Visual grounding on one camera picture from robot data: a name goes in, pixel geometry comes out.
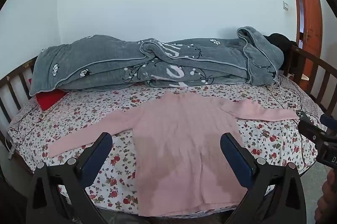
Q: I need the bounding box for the red cloth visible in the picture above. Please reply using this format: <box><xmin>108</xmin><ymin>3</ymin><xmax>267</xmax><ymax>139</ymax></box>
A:
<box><xmin>36</xmin><ymin>89</ymin><xmax>67</xmax><ymax>111</ymax></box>

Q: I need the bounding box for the dark wooden bed frame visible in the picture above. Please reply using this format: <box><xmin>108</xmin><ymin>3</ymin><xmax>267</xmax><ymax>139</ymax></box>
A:
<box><xmin>0</xmin><ymin>45</ymin><xmax>337</xmax><ymax>174</ymax></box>

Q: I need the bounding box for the pink knit sweater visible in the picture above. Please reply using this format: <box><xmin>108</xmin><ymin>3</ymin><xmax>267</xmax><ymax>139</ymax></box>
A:
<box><xmin>48</xmin><ymin>91</ymin><xmax>300</xmax><ymax>217</ymax></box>

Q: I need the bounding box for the black cloth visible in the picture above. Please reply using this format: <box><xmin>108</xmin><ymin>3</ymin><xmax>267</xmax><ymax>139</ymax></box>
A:
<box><xmin>266</xmin><ymin>33</ymin><xmax>298</xmax><ymax>69</ymax></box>

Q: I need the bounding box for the brown wooden door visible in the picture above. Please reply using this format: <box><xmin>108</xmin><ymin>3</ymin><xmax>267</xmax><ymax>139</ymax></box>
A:
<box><xmin>287</xmin><ymin>0</ymin><xmax>323</xmax><ymax>82</ymax></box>

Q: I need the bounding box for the person's right hand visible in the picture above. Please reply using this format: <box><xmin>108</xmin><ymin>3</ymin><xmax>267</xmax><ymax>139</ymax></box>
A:
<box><xmin>314</xmin><ymin>168</ymin><xmax>337</xmax><ymax>224</ymax></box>

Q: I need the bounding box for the floral bed sheet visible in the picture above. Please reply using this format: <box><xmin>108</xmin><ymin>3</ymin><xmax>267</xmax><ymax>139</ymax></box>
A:
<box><xmin>7</xmin><ymin>74</ymin><xmax>325</xmax><ymax>216</ymax></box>

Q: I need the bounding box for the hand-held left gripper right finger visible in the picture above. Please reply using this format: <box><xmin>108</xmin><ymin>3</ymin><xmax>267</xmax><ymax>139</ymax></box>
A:
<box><xmin>220</xmin><ymin>133</ymin><xmax>307</xmax><ymax>224</ymax></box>

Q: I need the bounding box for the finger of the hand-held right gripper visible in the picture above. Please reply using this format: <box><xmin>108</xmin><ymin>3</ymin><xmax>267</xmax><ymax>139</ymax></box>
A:
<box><xmin>296</xmin><ymin>111</ymin><xmax>329</xmax><ymax>147</ymax></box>
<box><xmin>319</xmin><ymin>114</ymin><xmax>337</xmax><ymax>133</ymax></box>

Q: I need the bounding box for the white cable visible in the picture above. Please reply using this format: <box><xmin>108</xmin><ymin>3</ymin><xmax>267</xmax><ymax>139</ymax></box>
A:
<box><xmin>4</xmin><ymin>132</ymin><xmax>17</xmax><ymax>160</ymax></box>

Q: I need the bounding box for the grey flower print blanket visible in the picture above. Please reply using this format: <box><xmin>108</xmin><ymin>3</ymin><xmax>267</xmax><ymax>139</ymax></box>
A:
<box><xmin>29</xmin><ymin>26</ymin><xmax>285</xmax><ymax>96</ymax></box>

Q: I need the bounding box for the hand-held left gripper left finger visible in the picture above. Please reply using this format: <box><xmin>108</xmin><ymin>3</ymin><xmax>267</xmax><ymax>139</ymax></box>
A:
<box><xmin>26</xmin><ymin>132</ymin><xmax>114</xmax><ymax>224</ymax></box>

